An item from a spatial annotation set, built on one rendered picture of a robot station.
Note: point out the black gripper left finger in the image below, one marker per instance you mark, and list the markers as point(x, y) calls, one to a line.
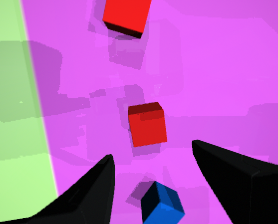
point(88, 201)

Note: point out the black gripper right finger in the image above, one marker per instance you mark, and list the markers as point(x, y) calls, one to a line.
point(246, 187)

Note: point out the blue cube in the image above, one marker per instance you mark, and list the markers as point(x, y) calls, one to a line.
point(161, 205)

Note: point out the red cube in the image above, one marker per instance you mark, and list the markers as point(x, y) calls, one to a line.
point(147, 124)
point(126, 16)

